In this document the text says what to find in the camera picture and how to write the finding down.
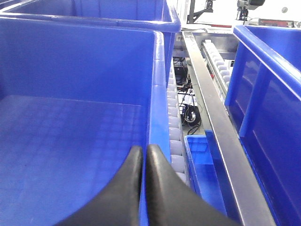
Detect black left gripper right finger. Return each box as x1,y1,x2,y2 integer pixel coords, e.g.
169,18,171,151
145,144,237,226

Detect small blue bin below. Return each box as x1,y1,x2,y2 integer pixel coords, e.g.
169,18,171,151
184,130,241,224

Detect white roller track right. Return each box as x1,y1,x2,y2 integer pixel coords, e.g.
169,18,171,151
202,40,231,102

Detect blue bin right side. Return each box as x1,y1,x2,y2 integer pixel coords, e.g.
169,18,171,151
224,25,301,226

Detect white roller track left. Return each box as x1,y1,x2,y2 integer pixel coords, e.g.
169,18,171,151
167,66,190,185

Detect large blue bin front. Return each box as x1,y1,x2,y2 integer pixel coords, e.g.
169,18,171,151
0,16,170,226

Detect steel rack beam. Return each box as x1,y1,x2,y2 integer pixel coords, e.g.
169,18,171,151
182,32,276,226

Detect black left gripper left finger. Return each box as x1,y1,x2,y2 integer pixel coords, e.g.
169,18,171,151
56,145,143,226

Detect blue bin behind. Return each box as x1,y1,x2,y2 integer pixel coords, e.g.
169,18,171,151
0,0,181,78

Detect white roller track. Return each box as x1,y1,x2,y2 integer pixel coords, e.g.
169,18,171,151
202,40,231,102
167,66,190,185

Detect tangled black cables below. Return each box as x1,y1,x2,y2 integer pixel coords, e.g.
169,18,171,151
173,57,203,136

